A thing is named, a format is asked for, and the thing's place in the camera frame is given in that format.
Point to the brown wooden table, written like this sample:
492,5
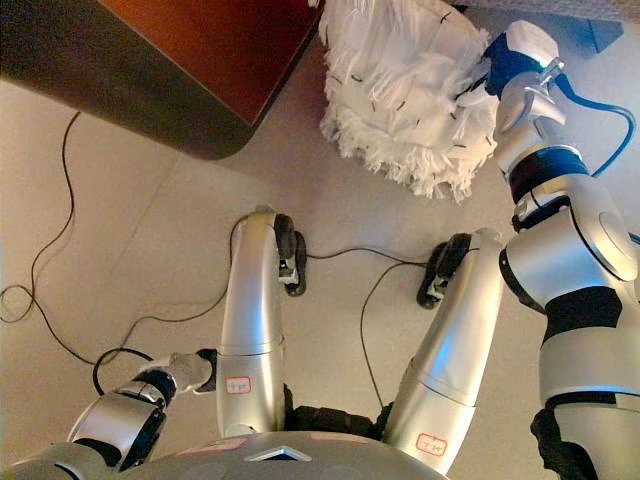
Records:
200,50

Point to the silver left robot leg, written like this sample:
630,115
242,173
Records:
250,300

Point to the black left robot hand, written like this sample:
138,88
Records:
210,370

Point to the silver right robot leg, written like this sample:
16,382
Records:
450,350

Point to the grey robot torso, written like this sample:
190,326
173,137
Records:
300,462

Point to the grey fabric armchair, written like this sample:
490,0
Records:
607,35

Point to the silver robot leg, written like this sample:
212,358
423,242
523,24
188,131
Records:
250,300
450,350

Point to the white fringed duster mop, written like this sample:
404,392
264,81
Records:
400,100

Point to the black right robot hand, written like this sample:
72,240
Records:
530,45

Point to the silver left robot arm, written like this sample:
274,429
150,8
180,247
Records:
115,415

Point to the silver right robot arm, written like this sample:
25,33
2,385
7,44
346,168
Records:
575,260

